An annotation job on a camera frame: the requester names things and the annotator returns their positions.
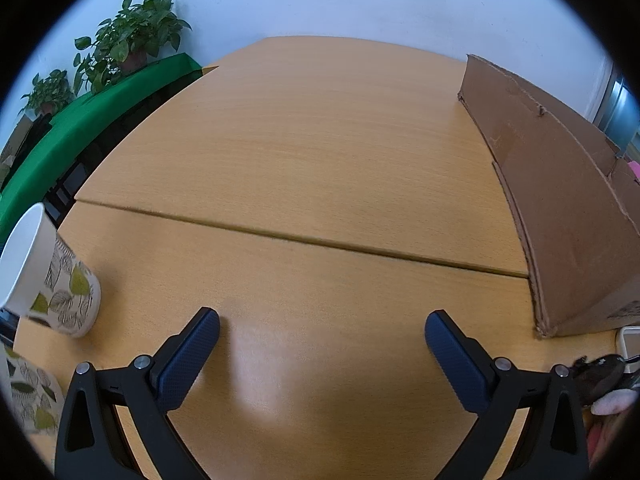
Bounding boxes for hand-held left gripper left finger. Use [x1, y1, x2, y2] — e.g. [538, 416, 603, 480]
[54, 306, 222, 480]

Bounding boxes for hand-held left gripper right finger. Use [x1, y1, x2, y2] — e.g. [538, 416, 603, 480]
[424, 310, 591, 480]

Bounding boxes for pastel plush toy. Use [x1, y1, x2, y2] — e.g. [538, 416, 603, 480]
[582, 387, 640, 466]

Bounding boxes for large cardboard box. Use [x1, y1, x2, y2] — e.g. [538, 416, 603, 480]
[457, 53, 640, 339]

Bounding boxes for wooden desktop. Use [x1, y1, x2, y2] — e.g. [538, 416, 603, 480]
[10, 35, 640, 480]

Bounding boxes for leaf print paper cup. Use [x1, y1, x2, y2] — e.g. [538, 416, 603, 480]
[0, 202, 102, 338]
[0, 345, 66, 436]

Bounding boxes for white rectangular object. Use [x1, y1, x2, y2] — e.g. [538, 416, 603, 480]
[615, 326, 640, 361]

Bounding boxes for black chair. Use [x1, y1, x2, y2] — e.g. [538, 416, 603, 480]
[47, 160, 96, 218]

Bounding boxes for green tablecloth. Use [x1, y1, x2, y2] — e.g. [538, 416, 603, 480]
[0, 53, 205, 241]

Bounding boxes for black bag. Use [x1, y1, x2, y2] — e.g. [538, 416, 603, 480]
[22, 114, 53, 158]

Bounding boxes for small potted plant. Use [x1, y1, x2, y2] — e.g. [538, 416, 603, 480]
[20, 69, 76, 117]

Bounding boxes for large potted plant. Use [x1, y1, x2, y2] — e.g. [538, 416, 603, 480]
[73, 0, 193, 96]

